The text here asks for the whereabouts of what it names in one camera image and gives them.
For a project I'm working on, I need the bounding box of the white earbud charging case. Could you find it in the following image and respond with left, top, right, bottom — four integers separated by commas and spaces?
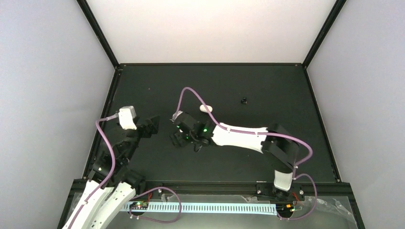
199, 104, 213, 113

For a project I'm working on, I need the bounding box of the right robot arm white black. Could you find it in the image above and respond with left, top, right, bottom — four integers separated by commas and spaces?
170, 111, 299, 201

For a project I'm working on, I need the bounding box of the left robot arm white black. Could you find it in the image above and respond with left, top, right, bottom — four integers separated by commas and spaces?
63, 114, 160, 229

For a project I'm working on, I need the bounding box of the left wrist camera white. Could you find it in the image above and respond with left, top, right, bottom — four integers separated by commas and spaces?
118, 105, 137, 130

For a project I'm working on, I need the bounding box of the purple cable loop bottom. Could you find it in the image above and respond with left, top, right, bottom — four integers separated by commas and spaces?
128, 186, 183, 224

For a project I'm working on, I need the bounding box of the light blue cable duct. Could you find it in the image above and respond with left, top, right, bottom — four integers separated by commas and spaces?
120, 202, 277, 216

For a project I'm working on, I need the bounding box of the black frame post left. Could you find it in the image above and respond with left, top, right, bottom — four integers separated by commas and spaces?
77, 0, 119, 69

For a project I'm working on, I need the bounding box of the black frame post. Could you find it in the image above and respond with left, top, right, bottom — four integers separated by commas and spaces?
302, 0, 347, 69
77, 0, 119, 69

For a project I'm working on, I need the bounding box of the black aluminium rail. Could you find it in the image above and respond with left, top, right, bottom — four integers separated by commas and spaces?
71, 178, 355, 203

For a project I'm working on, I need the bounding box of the black frame post right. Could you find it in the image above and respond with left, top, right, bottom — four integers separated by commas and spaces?
302, 0, 347, 69

